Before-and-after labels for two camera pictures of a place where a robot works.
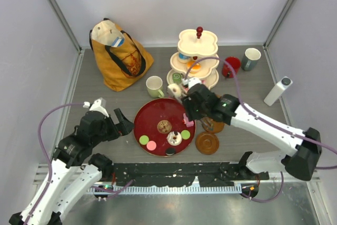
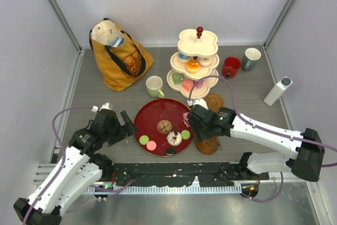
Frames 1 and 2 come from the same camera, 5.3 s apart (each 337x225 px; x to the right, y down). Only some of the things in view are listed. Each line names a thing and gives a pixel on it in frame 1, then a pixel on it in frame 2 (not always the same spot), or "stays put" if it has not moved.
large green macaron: x=144 y=139 stays put
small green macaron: x=185 y=134 stays put
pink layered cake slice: x=186 y=120 stays put
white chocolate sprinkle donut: x=174 y=138 stays put
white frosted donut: x=174 y=90 to x=205 y=61
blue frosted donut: x=184 y=58 stays put
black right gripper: x=188 y=104 to x=199 y=134
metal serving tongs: x=207 y=124 to x=218 y=143
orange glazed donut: x=196 y=68 stays put
